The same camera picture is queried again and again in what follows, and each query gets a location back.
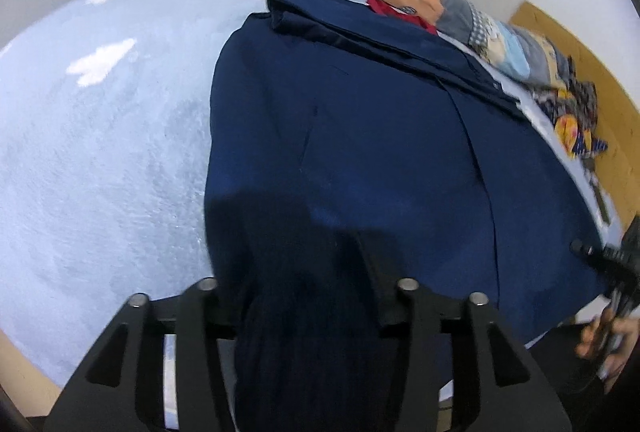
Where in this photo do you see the wooden headboard panel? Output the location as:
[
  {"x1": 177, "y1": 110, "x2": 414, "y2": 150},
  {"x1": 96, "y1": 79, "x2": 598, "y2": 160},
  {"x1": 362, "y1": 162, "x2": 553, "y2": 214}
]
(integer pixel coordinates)
[{"x1": 510, "y1": 2, "x2": 640, "y2": 227}]

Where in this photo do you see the navy shirt with red collar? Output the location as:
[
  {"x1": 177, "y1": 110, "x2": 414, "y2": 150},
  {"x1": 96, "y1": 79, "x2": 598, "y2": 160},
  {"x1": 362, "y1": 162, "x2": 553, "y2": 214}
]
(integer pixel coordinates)
[{"x1": 204, "y1": 0, "x2": 603, "y2": 431}]

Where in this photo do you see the person's right hand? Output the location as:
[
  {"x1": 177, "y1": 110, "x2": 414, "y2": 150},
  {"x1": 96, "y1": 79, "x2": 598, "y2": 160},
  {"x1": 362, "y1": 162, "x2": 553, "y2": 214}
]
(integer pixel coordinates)
[{"x1": 575, "y1": 306, "x2": 639, "y2": 394}]

